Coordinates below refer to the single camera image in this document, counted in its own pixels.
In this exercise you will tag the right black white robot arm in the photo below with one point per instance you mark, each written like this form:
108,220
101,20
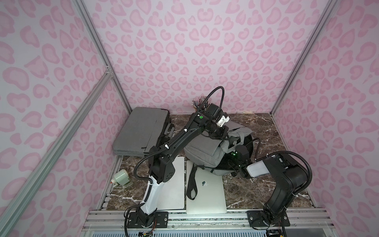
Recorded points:
290,171

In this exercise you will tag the bundle of pencils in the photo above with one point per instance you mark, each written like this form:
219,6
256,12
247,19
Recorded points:
200,103

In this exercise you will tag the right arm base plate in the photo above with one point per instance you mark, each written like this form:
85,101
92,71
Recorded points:
259,219

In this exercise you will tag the grey laptop bag with strap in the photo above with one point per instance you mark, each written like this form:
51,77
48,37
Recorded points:
214,155

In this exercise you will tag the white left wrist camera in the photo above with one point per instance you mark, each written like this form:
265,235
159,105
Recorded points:
222,121

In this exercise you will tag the aluminium front rail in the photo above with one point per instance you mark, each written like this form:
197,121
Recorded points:
304,222

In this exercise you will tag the grey laptop sleeve top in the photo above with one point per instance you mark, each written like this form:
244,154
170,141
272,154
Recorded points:
144,128

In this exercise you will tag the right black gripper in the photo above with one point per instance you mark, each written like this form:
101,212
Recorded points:
241,170

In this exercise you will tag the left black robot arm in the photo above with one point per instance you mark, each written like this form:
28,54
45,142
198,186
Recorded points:
157,167

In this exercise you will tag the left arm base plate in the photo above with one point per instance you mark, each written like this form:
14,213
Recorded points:
138,220

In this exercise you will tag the silver apple laptop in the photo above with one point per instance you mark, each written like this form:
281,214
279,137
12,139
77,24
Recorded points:
204,192
172,196

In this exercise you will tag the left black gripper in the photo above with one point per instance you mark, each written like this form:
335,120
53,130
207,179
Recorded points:
223,132

